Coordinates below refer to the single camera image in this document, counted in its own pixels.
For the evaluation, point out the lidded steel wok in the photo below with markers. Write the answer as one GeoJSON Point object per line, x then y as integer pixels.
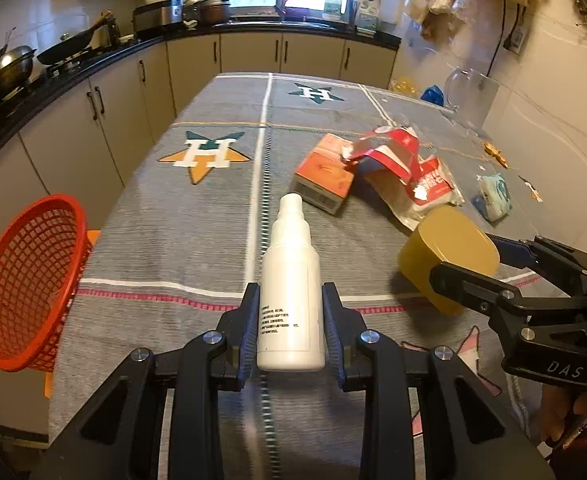
{"type": "Point", "coordinates": [16, 66]}

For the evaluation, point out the brown cooking pot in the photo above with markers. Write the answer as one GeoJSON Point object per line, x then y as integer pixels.
{"type": "Point", "coordinates": [206, 12]}

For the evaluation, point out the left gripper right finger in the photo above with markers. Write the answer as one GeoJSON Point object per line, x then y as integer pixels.
{"type": "Point", "coordinates": [467, 433]}

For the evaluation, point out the orange cardboard box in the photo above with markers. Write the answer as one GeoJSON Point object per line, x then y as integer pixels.
{"type": "Point", "coordinates": [324, 178]}

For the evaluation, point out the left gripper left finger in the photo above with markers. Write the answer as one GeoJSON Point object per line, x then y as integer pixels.
{"type": "Point", "coordinates": [117, 432]}

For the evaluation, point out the white spray bottle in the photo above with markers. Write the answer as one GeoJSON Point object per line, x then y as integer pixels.
{"type": "Point", "coordinates": [290, 322]}

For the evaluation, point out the red plastic basket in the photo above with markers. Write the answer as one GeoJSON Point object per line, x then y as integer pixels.
{"type": "Point", "coordinates": [43, 254]}

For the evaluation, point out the black frying pan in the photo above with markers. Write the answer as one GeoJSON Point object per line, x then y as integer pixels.
{"type": "Point", "coordinates": [75, 44]}

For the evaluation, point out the kitchen base cabinets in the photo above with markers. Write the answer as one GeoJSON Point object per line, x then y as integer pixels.
{"type": "Point", "coordinates": [88, 136]}

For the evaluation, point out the red white snack bag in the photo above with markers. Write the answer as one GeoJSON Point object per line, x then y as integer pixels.
{"type": "Point", "coordinates": [410, 185]}

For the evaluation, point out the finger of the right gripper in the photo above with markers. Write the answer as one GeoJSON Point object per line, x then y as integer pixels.
{"type": "Point", "coordinates": [546, 257]}
{"type": "Point", "coordinates": [497, 300]}

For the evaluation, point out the clear glass pitcher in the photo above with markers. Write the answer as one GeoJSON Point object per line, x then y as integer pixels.
{"type": "Point", "coordinates": [470, 95]}

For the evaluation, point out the blue white tissue pack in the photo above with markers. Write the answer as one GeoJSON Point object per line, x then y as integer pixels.
{"type": "Point", "coordinates": [493, 198]}

